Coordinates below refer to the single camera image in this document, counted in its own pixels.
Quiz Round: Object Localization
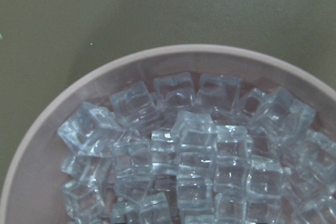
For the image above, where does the pink bowl of ice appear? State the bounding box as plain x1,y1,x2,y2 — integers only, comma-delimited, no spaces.
1,45,335,223

